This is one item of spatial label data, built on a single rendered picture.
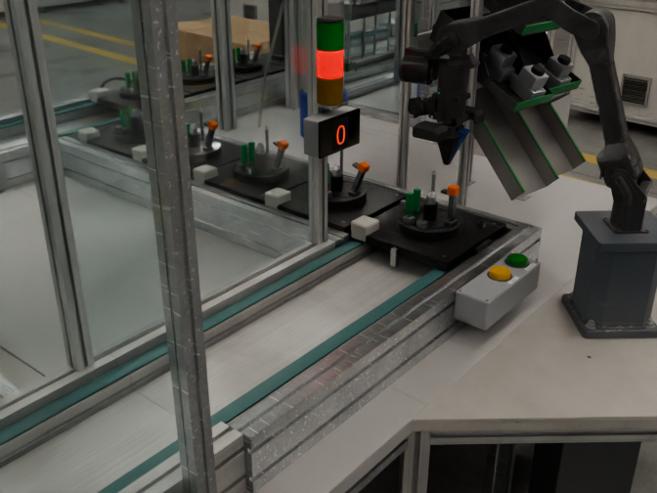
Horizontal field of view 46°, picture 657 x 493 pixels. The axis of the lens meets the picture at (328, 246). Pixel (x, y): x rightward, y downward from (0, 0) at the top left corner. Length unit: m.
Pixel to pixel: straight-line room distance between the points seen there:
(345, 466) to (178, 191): 0.56
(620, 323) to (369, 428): 0.56
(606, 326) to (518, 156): 0.50
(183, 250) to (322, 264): 0.75
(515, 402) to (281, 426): 0.42
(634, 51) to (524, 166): 3.92
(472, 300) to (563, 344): 0.20
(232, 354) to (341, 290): 0.29
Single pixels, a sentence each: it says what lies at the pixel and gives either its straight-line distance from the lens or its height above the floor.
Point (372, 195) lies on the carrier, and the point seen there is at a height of 0.97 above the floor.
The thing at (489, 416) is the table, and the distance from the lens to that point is 1.31.
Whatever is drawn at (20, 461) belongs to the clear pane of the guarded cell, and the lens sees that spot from 0.82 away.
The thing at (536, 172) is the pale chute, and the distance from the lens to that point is 1.88.
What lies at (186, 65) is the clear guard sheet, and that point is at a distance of 1.26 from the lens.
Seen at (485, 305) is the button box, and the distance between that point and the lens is 1.42.
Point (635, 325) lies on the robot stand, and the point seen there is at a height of 0.88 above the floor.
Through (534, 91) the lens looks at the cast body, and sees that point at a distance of 1.77.
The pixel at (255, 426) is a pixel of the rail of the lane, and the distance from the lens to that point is 1.11.
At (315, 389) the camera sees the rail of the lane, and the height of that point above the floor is 0.96.
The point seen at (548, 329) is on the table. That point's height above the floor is 0.86.
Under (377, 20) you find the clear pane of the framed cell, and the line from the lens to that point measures 2.71.
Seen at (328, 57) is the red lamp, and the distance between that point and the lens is 1.44.
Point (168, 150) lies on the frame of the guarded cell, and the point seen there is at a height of 1.41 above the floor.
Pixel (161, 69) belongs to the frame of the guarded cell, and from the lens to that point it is 0.75.
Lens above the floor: 1.66
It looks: 26 degrees down
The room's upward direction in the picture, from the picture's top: straight up
